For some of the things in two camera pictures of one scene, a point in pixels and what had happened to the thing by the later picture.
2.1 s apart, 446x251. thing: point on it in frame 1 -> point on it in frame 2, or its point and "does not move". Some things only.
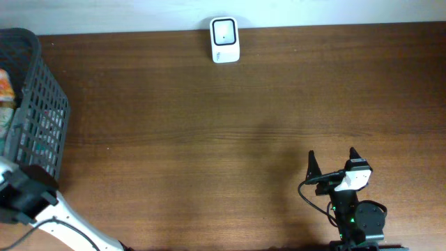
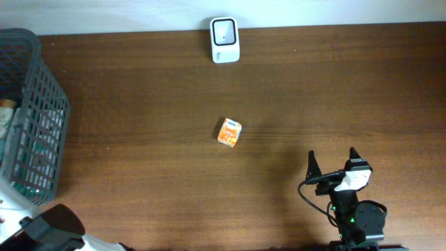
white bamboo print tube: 6,114 does not move
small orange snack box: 6,90 -> 229,132
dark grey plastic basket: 42,109 does not move
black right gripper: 326,181 does not move
